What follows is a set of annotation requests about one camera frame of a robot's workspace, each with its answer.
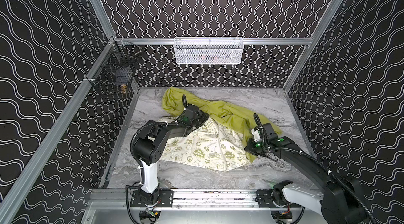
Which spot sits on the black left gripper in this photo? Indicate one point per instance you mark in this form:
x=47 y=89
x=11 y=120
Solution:
x=198 y=118

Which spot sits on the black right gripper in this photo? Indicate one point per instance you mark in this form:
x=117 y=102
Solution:
x=252 y=148

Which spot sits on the lime green printed jacket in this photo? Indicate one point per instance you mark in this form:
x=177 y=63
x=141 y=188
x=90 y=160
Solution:
x=219 y=143

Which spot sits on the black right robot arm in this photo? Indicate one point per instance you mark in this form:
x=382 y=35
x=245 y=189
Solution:
x=338 y=199

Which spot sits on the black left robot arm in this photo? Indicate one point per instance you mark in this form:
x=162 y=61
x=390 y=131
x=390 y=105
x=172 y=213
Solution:
x=149 y=142

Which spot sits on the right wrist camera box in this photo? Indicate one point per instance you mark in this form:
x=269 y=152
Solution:
x=256 y=135

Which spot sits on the white wire mesh basket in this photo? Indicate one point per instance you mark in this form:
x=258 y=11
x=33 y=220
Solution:
x=208 y=50

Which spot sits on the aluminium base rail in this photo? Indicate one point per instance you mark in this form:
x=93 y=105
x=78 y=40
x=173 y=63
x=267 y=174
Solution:
x=209 y=199

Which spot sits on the black wire basket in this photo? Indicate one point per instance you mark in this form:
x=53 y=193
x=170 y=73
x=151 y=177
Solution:
x=117 y=68

